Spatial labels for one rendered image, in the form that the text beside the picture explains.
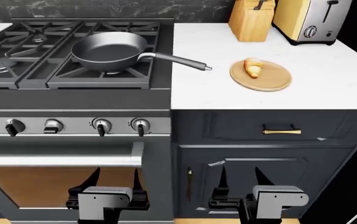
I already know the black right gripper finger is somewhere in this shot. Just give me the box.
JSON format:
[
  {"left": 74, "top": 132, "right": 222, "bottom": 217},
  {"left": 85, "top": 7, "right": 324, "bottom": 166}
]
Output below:
[
  {"left": 254, "top": 166, "right": 276, "bottom": 189},
  {"left": 216, "top": 164, "right": 229, "bottom": 190}
]

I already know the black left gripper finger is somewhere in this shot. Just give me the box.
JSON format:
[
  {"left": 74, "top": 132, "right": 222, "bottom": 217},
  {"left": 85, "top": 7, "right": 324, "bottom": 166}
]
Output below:
[
  {"left": 132, "top": 167, "right": 145, "bottom": 195},
  {"left": 69, "top": 166, "right": 101, "bottom": 194}
]

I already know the black and silver stove knob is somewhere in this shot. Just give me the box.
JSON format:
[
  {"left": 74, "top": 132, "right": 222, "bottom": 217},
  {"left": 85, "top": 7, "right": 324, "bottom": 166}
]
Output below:
[
  {"left": 43, "top": 118, "right": 65, "bottom": 134},
  {"left": 130, "top": 118, "right": 152, "bottom": 138},
  {"left": 90, "top": 118, "right": 113, "bottom": 138},
  {"left": 4, "top": 118, "right": 27, "bottom": 138}
]

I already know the grey gas stove range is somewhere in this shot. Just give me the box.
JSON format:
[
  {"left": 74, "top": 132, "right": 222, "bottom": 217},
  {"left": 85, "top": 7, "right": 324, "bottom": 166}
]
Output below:
[{"left": 0, "top": 17, "right": 175, "bottom": 223}]

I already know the black wide stove grate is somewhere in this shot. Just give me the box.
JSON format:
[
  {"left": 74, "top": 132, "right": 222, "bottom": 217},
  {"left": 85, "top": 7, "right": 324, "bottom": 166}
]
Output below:
[
  {"left": 46, "top": 21, "right": 163, "bottom": 90},
  {"left": 0, "top": 21, "right": 83, "bottom": 85}
]

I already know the golden brown croissant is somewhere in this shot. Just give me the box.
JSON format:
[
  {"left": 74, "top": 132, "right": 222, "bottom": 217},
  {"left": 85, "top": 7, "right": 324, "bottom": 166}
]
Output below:
[{"left": 243, "top": 57, "right": 265, "bottom": 79}]

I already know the black narrow stove grate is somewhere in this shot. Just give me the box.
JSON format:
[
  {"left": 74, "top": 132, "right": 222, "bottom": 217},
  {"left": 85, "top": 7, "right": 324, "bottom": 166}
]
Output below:
[{"left": 16, "top": 21, "right": 97, "bottom": 90}]

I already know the dark grey frying pan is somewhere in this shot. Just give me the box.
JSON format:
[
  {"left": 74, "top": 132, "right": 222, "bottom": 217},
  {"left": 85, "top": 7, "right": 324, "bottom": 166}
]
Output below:
[{"left": 70, "top": 31, "right": 214, "bottom": 72}]

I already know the grey oven door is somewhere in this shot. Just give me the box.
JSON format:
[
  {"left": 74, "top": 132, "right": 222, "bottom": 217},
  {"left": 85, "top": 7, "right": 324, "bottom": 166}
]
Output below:
[{"left": 0, "top": 136, "right": 174, "bottom": 223}]

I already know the dark blue cabinet door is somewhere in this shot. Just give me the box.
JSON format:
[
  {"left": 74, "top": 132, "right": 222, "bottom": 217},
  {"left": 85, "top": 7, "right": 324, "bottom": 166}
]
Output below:
[{"left": 177, "top": 144, "right": 357, "bottom": 215}]

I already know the dark blue drawer front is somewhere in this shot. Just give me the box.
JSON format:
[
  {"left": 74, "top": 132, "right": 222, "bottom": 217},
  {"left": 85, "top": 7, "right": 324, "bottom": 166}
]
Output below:
[{"left": 207, "top": 113, "right": 357, "bottom": 142}]

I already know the round wooden plate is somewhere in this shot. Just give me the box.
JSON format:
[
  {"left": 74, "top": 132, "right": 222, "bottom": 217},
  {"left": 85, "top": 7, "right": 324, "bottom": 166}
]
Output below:
[{"left": 229, "top": 59, "right": 293, "bottom": 92}]

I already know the silver gas burner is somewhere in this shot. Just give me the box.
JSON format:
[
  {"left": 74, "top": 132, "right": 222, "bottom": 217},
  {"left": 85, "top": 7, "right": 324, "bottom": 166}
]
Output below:
[
  {"left": 30, "top": 31, "right": 47, "bottom": 43},
  {"left": 102, "top": 69, "right": 126, "bottom": 76},
  {"left": 0, "top": 60, "right": 17, "bottom": 73}
]

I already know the wooden knife block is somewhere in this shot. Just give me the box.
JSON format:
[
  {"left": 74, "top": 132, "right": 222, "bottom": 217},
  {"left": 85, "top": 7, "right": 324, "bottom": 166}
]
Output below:
[{"left": 227, "top": 0, "right": 276, "bottom": 43}]

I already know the silver and yellow toaster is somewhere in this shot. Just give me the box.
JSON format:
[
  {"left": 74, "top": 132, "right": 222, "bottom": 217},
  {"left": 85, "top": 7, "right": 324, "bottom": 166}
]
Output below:
[{"left": 271, "top": 0, "right": 353, "bottom": 47}]

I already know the silver right gripper camera box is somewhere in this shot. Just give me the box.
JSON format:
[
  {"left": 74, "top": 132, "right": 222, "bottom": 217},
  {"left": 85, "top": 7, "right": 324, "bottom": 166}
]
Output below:
[{"left": 251, "top": 185, "right": 310, "bottom": 222}]

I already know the silver gripper camera box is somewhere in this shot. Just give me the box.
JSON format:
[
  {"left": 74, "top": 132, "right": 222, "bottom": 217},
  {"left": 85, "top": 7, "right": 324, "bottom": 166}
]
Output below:
[
  {"left": 251, "top": 185, "right": 310, "bottom": 222},
  {"left": 77, "top": 185, "right": 134, "bottom": 222}
]

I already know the silver left gripper camera box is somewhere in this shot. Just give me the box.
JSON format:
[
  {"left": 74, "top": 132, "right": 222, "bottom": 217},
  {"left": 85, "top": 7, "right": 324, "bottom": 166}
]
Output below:
[{"left": 77, "top": 185, "right": 134, "bottom": 222}]

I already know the silver oven door handle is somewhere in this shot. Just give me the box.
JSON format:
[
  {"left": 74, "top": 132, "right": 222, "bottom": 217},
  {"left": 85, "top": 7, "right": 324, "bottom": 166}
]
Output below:
[{"left": 0, "top": 141, "right": 145, "bottom": 168}]

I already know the dark slim cabinet door handle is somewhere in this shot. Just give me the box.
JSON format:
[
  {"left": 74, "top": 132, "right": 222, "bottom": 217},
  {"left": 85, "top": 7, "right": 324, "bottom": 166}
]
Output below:
[{"left": 186, "top": 166, "right": 194, "bottom": 202}]

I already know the brass drawer handle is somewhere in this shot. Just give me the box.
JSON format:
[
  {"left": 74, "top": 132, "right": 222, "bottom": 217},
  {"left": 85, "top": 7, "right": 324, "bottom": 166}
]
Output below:
[{"left": 261, "top": 123, "right": 302, "bottom": 136}]

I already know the black knife handle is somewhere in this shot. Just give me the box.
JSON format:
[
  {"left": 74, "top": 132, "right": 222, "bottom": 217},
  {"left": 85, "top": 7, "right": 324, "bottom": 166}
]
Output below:
[{"left": 252, "top": 0, "right": 269, "bottom": 11}]

